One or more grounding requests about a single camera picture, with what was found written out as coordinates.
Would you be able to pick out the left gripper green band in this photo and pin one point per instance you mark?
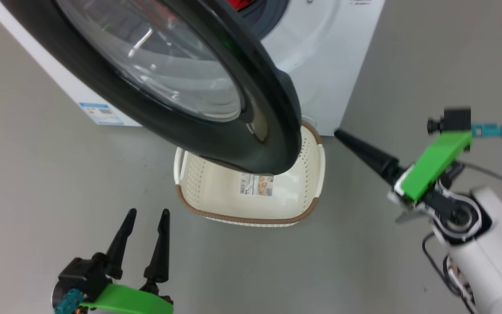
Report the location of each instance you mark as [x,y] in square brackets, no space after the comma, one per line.
[83,274]

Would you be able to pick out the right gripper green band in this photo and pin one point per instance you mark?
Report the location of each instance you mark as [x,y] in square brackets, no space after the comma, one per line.
[434,163]

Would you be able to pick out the black round washer door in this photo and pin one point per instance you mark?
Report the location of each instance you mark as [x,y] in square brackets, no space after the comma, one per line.
[277,100]

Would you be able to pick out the red Bulls jersey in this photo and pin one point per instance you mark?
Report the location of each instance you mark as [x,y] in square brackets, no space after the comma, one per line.
[239,3]

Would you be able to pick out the cream perforated laundry basket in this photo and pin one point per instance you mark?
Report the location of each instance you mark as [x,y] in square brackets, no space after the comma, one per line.
[233,205]

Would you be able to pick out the white front-load washing machine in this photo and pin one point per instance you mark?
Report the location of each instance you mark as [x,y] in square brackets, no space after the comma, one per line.
[320,65]

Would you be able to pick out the paper basket label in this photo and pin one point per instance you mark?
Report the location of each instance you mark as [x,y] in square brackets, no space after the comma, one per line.
[256,184]

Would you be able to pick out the blue energy label sticker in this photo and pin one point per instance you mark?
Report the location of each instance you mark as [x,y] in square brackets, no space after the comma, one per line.
[102,114]

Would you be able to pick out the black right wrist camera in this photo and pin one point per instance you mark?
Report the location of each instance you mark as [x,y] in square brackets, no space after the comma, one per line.
[456,118]

